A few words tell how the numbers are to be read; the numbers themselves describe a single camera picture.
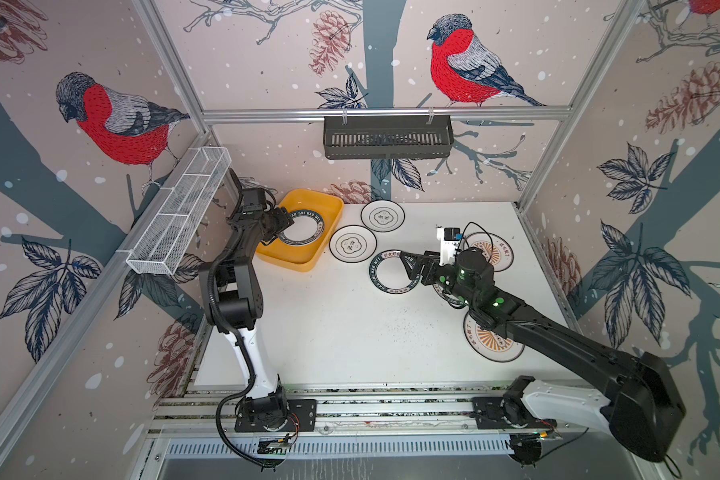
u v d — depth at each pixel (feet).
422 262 2.17
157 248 2.31
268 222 2.81
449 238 2.17
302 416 2.40
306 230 3.73
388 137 3.44
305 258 3.36
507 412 2.20
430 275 2.20
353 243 3.61
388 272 3.28
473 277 1.85
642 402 1.27
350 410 2.46
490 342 2.80
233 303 1.78
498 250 3.51
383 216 3.86
